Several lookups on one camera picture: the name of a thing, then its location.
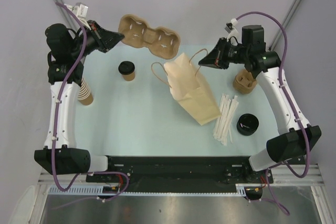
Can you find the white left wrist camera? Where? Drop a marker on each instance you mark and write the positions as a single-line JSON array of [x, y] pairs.
[[80, 11]]

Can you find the white wrapped straw pile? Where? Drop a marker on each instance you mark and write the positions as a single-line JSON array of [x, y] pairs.
[[222, 131]]

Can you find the aluminium frame rail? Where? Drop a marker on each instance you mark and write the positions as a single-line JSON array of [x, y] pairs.
[[280, 176]]

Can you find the brown pulp cup carrier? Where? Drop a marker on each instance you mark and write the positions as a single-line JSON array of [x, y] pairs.
[[244, 82]]

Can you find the cream paper takeout bag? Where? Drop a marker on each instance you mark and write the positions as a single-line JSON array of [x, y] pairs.
[[190, 89]]

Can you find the black lid stack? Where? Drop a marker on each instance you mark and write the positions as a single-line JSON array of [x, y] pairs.
[[247, 124]]

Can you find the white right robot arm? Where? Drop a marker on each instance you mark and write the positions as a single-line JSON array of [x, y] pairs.
[[297, 136]]

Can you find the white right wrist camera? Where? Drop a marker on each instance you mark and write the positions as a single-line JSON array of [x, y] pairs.
[[231, 29]]

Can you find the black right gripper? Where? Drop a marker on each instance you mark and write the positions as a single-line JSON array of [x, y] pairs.
[[216, 58]]

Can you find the brown paper coffee cup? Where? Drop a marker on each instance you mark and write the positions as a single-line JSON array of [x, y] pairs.
[[129, 77]]

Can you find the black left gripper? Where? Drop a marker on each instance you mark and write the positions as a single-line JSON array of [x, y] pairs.
[[105, 40]]

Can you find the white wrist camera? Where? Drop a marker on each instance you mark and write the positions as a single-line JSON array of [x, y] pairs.
[[231, 29], [80, 11]]

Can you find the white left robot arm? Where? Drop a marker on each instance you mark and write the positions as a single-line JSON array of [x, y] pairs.
[[67, 47]]

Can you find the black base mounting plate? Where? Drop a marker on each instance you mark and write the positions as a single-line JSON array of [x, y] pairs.
[[180, 164]]

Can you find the brown pulp two-cup carrier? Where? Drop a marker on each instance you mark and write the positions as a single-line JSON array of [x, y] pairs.
[[161, 42]]

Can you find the black coffee cup lid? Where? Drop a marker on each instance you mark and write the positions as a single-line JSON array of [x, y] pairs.
[[126, 67]]

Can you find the stack of paper cups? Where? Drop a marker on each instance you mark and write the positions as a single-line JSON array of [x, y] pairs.
[[85, 96]]

